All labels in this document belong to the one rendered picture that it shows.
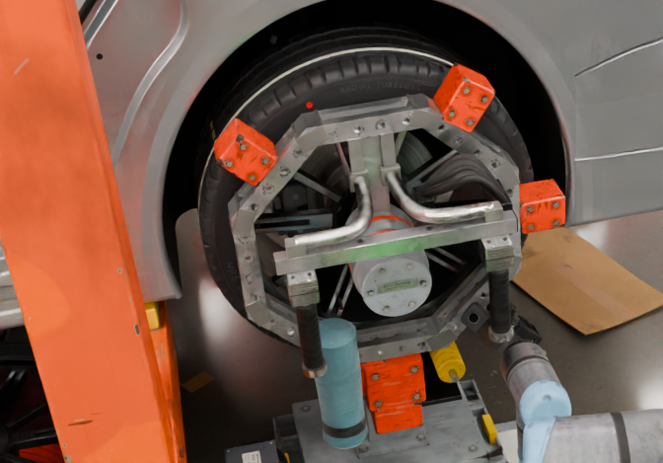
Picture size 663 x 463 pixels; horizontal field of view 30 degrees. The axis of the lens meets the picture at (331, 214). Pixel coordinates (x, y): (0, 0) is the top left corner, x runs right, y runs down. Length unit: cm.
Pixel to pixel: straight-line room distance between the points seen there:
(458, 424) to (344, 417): 53
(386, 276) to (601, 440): 59
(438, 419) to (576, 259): 104
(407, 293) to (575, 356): 124
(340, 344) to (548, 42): 67
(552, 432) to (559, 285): 190
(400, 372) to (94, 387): 79
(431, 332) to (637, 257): 142
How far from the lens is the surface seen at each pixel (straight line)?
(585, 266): 373
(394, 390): 252
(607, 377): 334
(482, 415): 295
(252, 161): 220
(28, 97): 166
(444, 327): 247
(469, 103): 222
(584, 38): 235
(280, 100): 225
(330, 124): 218
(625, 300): 360
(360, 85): 225
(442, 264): 251
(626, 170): 251
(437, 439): 282
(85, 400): 192
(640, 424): 179
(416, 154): 248
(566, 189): 251
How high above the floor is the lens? 212
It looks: 31 degrees down
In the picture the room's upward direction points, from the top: 7 degrees counter-clockwise
